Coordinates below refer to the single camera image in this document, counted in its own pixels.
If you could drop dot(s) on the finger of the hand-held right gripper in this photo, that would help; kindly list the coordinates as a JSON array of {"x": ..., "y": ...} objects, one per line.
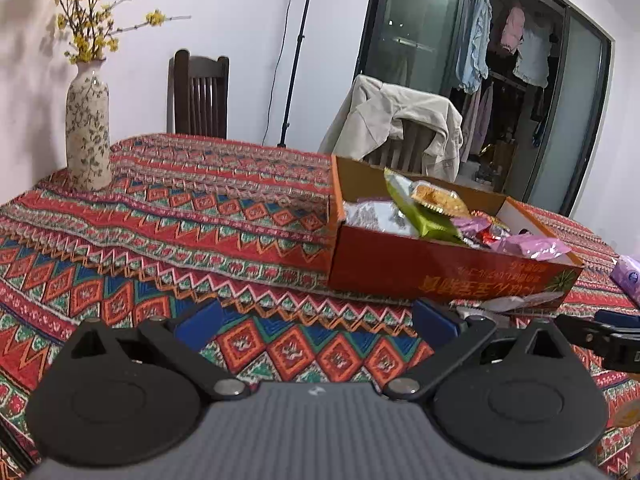
[
  {"x": 617, "y": 317},
  {"x": 590, "y": 332}
]

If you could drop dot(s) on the beige jacket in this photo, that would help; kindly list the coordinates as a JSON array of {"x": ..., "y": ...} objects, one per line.
[{"x": 375, "y": 115}]

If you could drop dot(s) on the purple tissue pack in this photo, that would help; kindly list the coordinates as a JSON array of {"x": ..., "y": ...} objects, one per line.
[{"x": 629, "y": 280}]

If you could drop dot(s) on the glass sliding door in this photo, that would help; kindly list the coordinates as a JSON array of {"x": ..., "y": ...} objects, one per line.
[{"x": 410, "y": 10}]

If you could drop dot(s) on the floral ceramic vase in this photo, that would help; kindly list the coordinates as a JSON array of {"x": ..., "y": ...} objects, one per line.
[{"x": 87, "y": 130}]

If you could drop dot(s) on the red cardboard box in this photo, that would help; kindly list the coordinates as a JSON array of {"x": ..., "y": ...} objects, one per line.
[{"x": 400, "y": 270}]

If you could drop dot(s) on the patterned red tablecloth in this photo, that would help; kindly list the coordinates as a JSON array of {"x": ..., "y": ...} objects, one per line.
[{"x": 175, "y": 220}]

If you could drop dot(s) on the dark wooden chair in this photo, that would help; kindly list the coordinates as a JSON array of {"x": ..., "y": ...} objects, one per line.
[{"x": 200, "y": 95}]

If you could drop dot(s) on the black light stand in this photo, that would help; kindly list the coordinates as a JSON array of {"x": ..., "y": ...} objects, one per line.
[{"x": 298, "y": 40}]

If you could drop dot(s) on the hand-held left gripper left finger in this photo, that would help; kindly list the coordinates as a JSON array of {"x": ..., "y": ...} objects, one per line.
[{"x": 200, "y": 320}]

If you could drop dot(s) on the yellow flower branches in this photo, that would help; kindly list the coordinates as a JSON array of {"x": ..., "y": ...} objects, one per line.
[{"x": 155, "y": 17}]

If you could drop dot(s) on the white silver snack packet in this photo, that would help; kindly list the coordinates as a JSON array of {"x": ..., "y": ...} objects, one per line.
[{"x": 370, "y": 216}]

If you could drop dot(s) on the pale pink hanging garment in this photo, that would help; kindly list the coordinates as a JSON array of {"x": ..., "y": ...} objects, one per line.
[{"x": 477, "y": 120}]

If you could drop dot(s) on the green snack packet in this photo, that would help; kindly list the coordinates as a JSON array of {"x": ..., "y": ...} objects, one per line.
[{"x": 425, "y": 220}]

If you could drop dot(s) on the brown wooden chair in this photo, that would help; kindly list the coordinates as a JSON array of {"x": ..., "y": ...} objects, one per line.
[{"x": 407, "y": 150}]

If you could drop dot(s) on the white hanging garment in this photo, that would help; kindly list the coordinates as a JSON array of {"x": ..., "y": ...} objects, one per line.
[{"x": 534, "y": 55}]

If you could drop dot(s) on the red foil snack packet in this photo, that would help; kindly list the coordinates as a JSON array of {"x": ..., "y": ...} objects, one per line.
[{"x": 485, "y": 234}]

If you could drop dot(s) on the light blue hanging garment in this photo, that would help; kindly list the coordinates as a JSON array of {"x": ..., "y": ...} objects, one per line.
[{"x": 475, "y": 45}]

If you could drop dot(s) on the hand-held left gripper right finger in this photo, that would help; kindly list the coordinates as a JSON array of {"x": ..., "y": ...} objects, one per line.
[{"x": 432, "y": 316}]

